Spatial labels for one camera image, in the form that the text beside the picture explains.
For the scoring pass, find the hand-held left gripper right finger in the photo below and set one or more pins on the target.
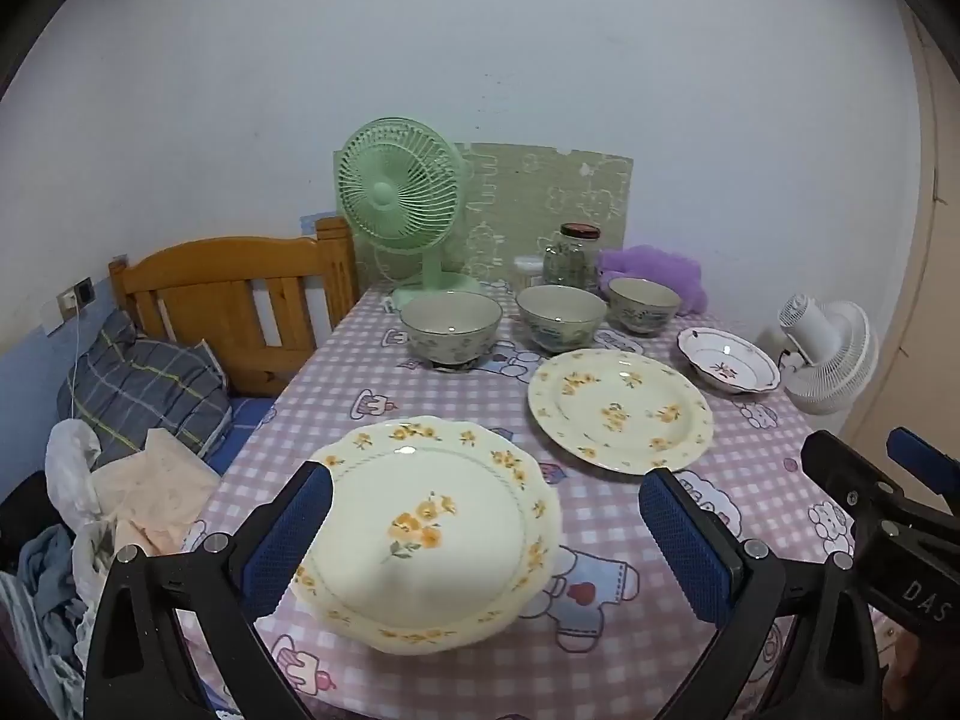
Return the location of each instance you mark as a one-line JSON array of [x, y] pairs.
[[690, 547]]

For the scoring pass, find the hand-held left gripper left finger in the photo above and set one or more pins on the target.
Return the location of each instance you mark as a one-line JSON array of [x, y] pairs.
[[289, 540]]

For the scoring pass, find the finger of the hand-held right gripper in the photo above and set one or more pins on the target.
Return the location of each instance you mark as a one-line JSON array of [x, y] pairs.
[[847, 472], [930, 469]]

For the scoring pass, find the yellow floral plate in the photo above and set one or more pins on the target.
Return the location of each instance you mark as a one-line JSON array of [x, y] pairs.
[[442, 540], [622, 405]]

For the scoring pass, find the white plate with red flowers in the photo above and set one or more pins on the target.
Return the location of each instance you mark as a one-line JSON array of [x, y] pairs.
[[724, 360]]

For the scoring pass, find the floral ceramic bowl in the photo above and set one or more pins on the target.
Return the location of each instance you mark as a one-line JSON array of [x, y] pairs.
[[450, 326], [643, 307], [561, 315]]

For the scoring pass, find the white desk fan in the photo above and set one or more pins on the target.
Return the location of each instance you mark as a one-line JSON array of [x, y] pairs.
[[832, 360]]

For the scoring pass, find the blue bed sheet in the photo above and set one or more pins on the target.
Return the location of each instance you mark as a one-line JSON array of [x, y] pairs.
[[244, 427]]

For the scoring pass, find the peach cloth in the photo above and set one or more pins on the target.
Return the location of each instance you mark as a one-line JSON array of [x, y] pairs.
[[157, 487]]

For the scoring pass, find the grey plaid pillow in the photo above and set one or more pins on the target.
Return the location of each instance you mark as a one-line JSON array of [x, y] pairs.
[[142, 390]]

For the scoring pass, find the pink checked tablecloth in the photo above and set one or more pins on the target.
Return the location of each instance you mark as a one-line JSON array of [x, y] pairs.
[[450, 397]]

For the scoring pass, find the beige door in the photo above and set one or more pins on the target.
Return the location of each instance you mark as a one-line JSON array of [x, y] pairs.
[[911, 240]]

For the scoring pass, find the white plastic bag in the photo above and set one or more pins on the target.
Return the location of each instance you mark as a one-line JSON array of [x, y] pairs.
[[67, 457]]

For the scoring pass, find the purple plush toy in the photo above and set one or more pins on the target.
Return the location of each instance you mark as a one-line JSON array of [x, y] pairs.
[[675, 270]]

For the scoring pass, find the wooden bed headboard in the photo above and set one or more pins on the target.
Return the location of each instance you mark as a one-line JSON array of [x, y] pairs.
[[210, 270]]

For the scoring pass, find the glass jar with dark lid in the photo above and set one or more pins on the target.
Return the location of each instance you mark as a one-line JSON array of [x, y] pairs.
[[570, 262]]

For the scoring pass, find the cotton swab container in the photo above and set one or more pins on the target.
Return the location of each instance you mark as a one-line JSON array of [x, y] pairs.
[[527, 270]]

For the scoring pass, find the green desk fan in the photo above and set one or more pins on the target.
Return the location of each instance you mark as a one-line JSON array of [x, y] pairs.
[[382, 195]]

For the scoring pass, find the wall socket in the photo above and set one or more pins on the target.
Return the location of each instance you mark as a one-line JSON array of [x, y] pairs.
[[79, 296]]

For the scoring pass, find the green printed wall mat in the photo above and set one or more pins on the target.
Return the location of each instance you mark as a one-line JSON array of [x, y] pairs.
[[525, 187]]

